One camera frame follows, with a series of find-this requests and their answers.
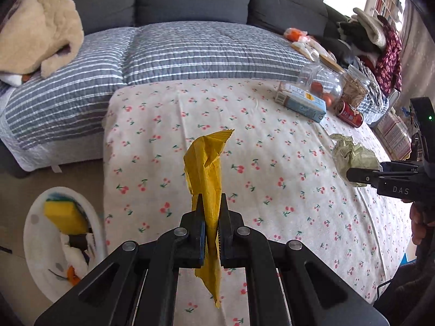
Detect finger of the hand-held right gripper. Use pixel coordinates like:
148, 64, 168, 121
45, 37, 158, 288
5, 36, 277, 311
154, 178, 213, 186
378, 161, 414, 174
347, 167, 386, 187

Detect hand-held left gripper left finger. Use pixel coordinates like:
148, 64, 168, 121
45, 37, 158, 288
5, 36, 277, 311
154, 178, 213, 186
34, 193, 208, 326

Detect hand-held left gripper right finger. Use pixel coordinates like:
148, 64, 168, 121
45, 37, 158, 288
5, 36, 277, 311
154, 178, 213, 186
219, 193, 390, 326

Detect pale paper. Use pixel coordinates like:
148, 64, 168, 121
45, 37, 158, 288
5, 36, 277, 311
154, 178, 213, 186
330, 133, 380, 187

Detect yellow wrapper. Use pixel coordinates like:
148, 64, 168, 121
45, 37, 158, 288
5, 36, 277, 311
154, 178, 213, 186
184, 129, 236, 309

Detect yellow sponge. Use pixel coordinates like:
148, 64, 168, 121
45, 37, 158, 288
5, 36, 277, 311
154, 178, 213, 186
43, 200, 89, 236

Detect white plastic basin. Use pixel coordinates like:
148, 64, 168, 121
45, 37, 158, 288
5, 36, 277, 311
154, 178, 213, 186
23, 186, 107, 303

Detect person's right forearm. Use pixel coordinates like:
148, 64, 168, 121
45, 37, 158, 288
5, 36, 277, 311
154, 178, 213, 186
374, 256, 435, 326

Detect person's right hand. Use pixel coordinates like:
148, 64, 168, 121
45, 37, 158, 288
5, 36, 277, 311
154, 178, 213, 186
409, 202, 425, 245

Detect stack of pale boxes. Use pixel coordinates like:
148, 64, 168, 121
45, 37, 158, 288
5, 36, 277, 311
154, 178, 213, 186
374, 109, 413, 159

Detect red drink can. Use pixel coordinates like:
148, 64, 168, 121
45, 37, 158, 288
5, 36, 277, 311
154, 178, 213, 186
335, 100, 364, 128

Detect blue white checked cloth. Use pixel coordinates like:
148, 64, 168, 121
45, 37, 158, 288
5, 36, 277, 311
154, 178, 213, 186
362, 68, 390, 124

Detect clear jar with toothpicks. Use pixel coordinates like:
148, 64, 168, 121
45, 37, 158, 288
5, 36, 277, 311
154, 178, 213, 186
340, 64, 371, 111

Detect pale blue carton box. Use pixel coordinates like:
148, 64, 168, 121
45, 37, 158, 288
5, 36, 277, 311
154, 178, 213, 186
275, 82, 327, 123

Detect cherry print tablecloth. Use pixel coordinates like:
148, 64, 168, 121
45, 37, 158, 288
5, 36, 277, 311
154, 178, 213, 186
102, 78, 413, 326

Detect clear jar with tomatoes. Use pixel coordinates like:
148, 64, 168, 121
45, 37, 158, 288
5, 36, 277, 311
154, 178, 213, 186
295, 54, 345, 106

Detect cream and black clothes pile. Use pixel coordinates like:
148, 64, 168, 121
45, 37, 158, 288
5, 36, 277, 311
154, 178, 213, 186
336, 7, 388, 54

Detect white printed packets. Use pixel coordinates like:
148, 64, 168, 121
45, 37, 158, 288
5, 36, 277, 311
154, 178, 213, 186
291, 37, 335, 63

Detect orange white snack packet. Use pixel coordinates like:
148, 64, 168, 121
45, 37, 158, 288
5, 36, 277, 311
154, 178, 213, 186
285, 27, 308, 41

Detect grey striped quilt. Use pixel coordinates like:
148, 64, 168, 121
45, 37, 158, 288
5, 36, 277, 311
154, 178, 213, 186
0, 22, 315, 172

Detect beige plush blanket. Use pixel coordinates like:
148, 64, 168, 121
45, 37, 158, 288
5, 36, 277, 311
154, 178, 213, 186
0, 0, 85, 79

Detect black cable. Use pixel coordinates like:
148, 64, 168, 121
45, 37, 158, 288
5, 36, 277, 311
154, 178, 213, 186
375, 272, 395, 300

